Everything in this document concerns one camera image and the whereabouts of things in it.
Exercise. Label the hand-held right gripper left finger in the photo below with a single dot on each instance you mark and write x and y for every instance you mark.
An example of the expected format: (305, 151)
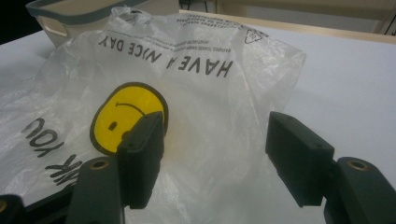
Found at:
(141, 161)

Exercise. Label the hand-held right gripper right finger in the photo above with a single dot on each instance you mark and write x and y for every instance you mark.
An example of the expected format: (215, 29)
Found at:
(295, 155)

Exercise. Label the clear plastic bag yellow smiley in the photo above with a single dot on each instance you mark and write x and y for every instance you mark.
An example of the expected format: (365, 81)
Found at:
(202, 102)

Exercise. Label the beige basket with grey rim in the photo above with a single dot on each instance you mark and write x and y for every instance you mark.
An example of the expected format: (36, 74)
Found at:
(74, 18)

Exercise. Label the wooden shelf unit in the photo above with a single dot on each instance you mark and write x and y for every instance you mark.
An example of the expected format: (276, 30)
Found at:
(311, 9)

